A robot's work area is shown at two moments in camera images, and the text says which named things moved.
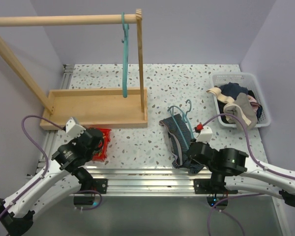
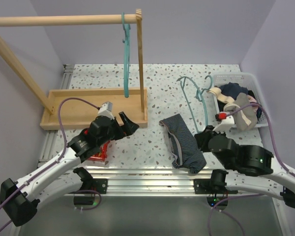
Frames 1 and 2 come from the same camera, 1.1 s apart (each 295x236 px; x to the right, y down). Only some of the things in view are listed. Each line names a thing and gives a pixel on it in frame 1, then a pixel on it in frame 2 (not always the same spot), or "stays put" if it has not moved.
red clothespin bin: [102, 155] stays put
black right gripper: [207, 144] to [201, 137]
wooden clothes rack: [89, 108] stays put
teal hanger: [185, 113] to [195, 102]
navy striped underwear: [179, 138] stays put
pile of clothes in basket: [234, 98] stays put
